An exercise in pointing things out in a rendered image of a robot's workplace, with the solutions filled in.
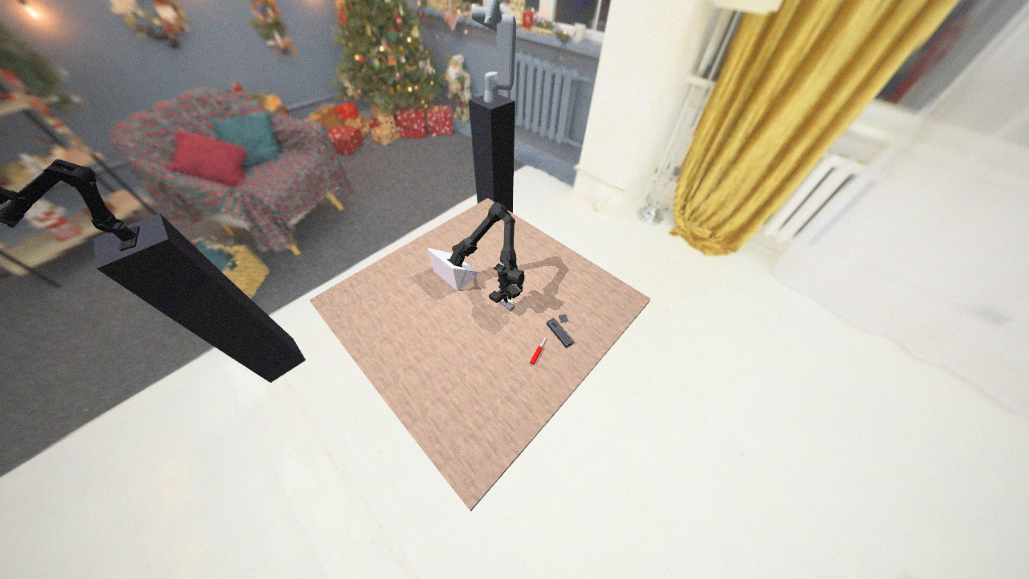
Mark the red-handled screwdriver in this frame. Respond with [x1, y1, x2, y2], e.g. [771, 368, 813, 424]
[530, 338, 546, 365]

